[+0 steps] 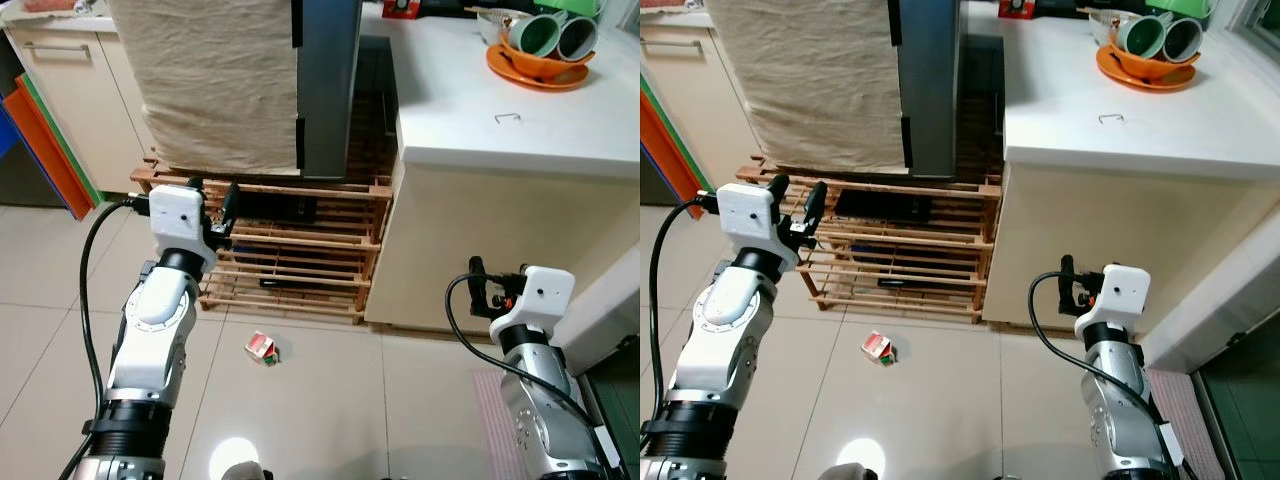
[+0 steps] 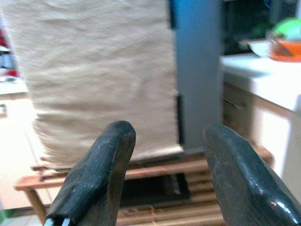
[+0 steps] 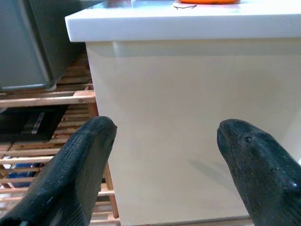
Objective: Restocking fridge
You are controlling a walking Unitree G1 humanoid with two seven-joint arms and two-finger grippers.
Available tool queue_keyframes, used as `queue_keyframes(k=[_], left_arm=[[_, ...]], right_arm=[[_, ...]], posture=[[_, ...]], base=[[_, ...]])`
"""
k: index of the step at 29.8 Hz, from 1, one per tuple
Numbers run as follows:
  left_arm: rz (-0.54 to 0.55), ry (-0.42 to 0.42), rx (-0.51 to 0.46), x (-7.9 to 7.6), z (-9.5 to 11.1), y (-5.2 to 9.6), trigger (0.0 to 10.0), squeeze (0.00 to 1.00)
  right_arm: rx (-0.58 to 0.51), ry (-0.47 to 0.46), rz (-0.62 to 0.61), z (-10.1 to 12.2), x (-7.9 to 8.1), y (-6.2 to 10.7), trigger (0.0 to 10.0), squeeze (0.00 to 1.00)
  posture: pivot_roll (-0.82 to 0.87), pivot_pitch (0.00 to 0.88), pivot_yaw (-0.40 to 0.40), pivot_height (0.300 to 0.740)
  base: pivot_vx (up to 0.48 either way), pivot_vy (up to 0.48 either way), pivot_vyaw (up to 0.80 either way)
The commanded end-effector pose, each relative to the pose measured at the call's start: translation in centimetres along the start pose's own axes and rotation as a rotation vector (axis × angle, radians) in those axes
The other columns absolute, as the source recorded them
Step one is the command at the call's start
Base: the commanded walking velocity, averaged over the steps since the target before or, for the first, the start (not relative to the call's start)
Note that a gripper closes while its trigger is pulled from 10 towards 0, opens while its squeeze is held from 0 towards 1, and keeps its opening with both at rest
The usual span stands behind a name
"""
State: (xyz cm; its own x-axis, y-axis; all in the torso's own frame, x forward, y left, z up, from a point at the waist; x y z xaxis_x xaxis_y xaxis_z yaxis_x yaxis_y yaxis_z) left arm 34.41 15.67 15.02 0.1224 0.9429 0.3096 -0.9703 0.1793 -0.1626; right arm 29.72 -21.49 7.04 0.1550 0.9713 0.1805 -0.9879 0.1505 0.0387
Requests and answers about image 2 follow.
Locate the beige cloth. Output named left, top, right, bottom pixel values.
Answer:
left=2, top=0, right=184, bottom=170

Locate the orange bowl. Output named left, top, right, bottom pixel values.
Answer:
left=269, top=40, right=301, bottom=62

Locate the black rectangular box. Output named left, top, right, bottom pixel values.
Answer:
left=121, top=173, right=191, bottom=207

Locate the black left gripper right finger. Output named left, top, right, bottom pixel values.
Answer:
left=202, top=122, right=301, bottom=226

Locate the grey steel fridge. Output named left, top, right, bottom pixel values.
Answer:
left=164, top=0, right=224, bottom=156

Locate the wooden slatted rack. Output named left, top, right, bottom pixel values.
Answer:
left=14, top=141, right=275, bottom=226

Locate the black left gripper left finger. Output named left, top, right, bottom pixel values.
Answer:
left=45, top=120, right=137, bottom=226

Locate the white bowl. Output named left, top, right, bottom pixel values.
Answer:
left=248, top=40, right=271, bottom=58

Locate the green plastic bowl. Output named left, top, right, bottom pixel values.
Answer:
left=272, top=17, right=301, bottom=42

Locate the white side cabinet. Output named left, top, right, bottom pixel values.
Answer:
left=220, top=53, right=301, bottom=205

